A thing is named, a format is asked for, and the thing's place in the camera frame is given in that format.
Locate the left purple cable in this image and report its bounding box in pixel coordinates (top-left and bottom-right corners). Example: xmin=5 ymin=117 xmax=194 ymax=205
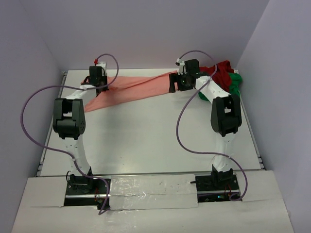
xmin=19 ymin=53 xmax=120 ymax=216

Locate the green t shirt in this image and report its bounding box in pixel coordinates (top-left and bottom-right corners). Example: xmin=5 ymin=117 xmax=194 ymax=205
xmin=197 ymin=71 xmax=243 ymax=102

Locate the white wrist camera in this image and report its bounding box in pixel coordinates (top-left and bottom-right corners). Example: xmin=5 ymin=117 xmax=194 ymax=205
xmin=175 ymin=58 xmax=187 ymax=75
xmin=94 ymin=58 xmax=107 ymax=71

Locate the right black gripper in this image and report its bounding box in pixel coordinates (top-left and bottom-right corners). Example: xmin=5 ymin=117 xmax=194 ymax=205
xmin=169 ymin=71 xmax=193 ymax=93

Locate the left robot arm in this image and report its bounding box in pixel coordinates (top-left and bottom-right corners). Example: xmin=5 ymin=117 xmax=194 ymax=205
xmin=53 ymin=62 xmax=108 ymax=179

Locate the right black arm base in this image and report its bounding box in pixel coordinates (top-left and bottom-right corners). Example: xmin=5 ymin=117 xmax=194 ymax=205
xmin=190 ymin=175 xmax=240 ymax=203

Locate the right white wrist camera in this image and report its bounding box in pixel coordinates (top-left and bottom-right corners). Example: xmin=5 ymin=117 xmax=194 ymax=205
xmin=175 ymin=58 xmax=187 ymax=75

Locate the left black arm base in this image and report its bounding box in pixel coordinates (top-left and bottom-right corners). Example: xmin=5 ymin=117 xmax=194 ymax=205
xmin=64 ymin=171 xmax=110 ymax=211

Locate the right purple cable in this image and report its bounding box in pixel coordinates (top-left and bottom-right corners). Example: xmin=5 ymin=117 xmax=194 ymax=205
xmin=175 ymin=50 xmax=248 ymax=202

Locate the salmon pink t shirt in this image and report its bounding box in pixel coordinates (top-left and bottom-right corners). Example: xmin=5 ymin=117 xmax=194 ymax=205
xmin=84 ymin=72 xmax=172 ymax=112

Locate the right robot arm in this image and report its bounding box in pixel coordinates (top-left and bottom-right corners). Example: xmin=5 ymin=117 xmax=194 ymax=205
xmin=169 ymin=58 xmax=242 ymax=190

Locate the red t shirt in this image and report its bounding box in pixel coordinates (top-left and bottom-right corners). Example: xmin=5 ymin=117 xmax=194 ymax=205
xmin=212 ymin=60 xmax=234 ymax=94

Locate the white cardboard front panel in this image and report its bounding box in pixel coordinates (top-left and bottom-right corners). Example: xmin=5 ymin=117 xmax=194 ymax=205
xmin=9 ymin=170 xmax=299 ymax=233

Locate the purple cable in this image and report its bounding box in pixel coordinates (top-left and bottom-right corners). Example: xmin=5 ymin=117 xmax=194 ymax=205
xmin=175 ymin=50 xmax=248 ymax=202
xmin=19 ymin=53 xmax=120 ymax=216

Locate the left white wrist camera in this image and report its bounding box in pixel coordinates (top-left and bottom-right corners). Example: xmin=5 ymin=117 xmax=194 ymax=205
xmin=94 ymin=58 xmax=107 ymax=71

